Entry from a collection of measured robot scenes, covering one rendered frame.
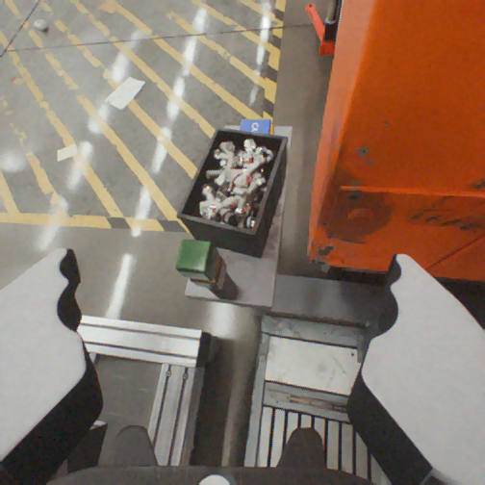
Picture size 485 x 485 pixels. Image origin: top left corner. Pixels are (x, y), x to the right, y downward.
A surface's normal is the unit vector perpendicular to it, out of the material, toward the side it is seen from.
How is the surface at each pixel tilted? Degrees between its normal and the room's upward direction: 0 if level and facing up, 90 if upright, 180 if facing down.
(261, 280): 0
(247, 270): 0
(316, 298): 0
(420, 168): 90
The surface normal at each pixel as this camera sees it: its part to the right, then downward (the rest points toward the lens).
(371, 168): -0.15, 0.92
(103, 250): -0.15, -0.38
